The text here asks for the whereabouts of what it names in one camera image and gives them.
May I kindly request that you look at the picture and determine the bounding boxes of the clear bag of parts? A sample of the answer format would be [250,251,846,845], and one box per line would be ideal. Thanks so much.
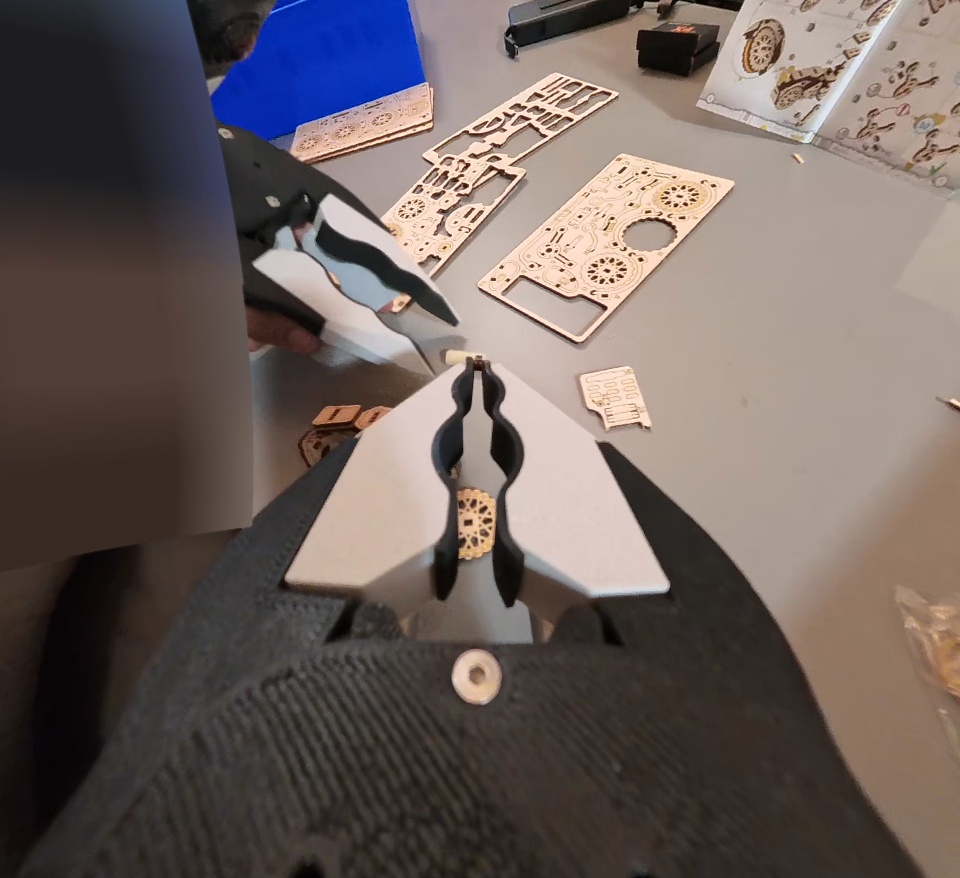
[893,584,960,701]

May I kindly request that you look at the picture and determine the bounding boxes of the person's left hand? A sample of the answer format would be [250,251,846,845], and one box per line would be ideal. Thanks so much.
[247,310,329,359]

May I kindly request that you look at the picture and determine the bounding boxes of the emptied wooden frame sheet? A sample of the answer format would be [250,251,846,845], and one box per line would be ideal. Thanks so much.
[421,71,621,172]

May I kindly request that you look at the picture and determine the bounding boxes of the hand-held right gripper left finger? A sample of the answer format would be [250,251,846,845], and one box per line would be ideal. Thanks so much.
[283,358,478,635]

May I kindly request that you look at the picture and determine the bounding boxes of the small black box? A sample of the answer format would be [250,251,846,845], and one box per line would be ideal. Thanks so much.
[635,21,722,77]

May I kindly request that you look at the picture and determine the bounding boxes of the wooden sheet with round hole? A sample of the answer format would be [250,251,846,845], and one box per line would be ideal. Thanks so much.
[477,154,735,346]

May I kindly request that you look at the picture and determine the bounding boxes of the stack of wooden sheets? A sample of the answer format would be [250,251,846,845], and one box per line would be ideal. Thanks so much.
[288,82,437,164]

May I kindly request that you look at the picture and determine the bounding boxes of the printed instruction sheet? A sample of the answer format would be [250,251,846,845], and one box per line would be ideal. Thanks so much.
[696,0,960,191]

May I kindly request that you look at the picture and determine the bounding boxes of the long black case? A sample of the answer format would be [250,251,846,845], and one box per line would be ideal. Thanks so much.
[504,0,636,59]

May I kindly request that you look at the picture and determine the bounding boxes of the wooden sheet with small gears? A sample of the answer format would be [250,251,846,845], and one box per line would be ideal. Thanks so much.
[380,161,528,278]

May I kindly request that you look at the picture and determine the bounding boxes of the large blue plastic bin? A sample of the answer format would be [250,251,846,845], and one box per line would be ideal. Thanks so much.
[208,0,429,141]

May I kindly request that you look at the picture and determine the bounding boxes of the dark wooden part assembly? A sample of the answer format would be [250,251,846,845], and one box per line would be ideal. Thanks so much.
[297,427,354,468]

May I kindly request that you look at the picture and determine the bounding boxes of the round wooden gear disc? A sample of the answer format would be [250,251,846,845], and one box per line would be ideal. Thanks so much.
[455,487,498,563]

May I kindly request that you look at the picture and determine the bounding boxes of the small wooden parts sheet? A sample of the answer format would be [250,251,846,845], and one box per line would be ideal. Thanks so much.
[576,365,653,432]

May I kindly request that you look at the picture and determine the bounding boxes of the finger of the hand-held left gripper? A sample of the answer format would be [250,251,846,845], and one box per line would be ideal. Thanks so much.
[300,193,462,329]
[252,224,438,377]

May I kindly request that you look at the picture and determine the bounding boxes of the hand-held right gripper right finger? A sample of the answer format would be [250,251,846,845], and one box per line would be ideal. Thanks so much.
[478,359,672,645]

